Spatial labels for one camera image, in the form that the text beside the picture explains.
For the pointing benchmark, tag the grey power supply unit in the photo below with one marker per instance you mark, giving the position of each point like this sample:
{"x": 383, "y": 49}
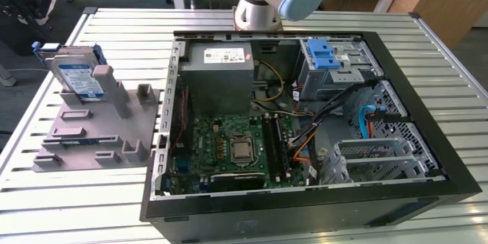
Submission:
{"x": 218, "y": 89}

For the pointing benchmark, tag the silver CPU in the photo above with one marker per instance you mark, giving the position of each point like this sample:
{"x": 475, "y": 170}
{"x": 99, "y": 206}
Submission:
{"x": 243, "y": 151}

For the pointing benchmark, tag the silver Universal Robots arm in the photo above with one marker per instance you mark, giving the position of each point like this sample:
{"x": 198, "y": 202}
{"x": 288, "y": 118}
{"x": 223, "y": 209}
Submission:
{"x": 259, "y": 12}

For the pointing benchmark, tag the black PC case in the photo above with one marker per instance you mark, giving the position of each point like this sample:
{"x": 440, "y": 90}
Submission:
{"x": 267, "y": 218}

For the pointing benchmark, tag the metal optical drive cage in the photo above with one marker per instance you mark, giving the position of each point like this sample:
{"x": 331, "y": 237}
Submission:
{"x": 343, "y": 76}

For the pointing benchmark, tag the blue RAM stick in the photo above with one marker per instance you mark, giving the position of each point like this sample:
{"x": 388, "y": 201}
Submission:
{"x": 82, "y": 141}

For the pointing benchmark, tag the blue plastic drive latch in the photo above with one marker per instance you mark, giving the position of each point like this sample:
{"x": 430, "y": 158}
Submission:
{"x": 322, "y": 55}

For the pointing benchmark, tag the black case fan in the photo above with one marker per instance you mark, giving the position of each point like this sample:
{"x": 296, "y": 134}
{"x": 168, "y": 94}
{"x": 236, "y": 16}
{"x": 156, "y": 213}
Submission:
{"x": 190, "y": 112}

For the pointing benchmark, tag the green motherboard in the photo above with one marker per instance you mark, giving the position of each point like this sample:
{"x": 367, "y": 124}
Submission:
{"x": 207, "y": 147}

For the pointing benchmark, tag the metal disk bay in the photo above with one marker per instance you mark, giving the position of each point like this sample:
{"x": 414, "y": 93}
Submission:
{"x": 375, "y": 142}

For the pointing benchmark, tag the hard disk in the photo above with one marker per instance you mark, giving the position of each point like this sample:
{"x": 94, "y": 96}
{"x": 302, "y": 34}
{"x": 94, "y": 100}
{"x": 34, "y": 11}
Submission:
{"x": 82, "y": 81}

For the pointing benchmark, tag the black graphics card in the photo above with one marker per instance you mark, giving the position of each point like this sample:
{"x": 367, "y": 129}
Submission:
{"x": 236, "y": 182}

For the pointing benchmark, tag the black RAM slot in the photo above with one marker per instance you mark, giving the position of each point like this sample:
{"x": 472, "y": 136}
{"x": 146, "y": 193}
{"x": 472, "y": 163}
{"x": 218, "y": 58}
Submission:
{"x": 278, "y": 147}
{"x": 270, "y": 147}

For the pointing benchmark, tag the black mesh bin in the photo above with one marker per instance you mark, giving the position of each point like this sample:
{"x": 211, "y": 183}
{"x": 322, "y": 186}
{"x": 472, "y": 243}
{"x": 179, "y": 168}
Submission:
{"x": 27, "y": 41}

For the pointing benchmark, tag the CPU socket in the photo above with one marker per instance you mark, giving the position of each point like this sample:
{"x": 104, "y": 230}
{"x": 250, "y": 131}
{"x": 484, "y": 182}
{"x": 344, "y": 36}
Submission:
{"x": 240, "y": 137}

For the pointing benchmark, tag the grey parts rack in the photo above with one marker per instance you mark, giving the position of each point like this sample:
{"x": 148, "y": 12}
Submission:
{"x": 107, "y": 129}

